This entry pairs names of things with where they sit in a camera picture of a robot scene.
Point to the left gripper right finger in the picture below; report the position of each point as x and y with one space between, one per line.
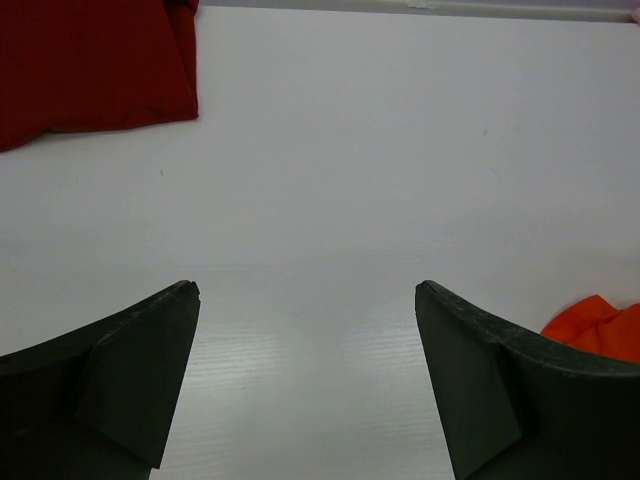
516 405

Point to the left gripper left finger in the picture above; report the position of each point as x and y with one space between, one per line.
98 402

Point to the orange t-shirt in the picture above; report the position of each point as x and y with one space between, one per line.
594 325

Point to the folded dark red t-shirt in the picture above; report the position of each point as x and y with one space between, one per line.
88 66

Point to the back aluminium rail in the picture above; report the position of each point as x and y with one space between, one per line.
589 11

